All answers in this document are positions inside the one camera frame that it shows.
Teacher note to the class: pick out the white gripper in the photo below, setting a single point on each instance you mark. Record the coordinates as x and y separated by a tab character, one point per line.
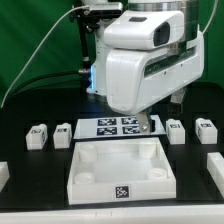
140	69

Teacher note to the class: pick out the white square tabletop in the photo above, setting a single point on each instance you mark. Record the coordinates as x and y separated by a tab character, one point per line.
120	170

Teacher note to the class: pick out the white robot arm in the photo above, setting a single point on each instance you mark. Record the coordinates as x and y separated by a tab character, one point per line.
188	7

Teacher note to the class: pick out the white marker plate with tags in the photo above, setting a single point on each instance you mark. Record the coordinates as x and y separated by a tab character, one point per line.
107	127

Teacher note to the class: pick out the white right obstacle block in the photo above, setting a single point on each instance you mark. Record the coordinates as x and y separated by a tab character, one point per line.
215	166

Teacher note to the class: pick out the white obstacle block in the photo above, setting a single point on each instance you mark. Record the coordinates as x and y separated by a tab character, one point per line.
215	166
4	174

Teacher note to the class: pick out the white left obstacle block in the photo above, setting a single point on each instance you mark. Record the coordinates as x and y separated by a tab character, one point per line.
4	174

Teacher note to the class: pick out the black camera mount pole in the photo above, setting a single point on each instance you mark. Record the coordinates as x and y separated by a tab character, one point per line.
87	24

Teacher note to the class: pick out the white front table edge rail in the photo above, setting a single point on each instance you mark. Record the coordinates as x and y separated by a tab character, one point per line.
198	214

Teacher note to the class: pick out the grey camera on mount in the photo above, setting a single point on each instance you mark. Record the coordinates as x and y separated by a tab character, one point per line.
106	9

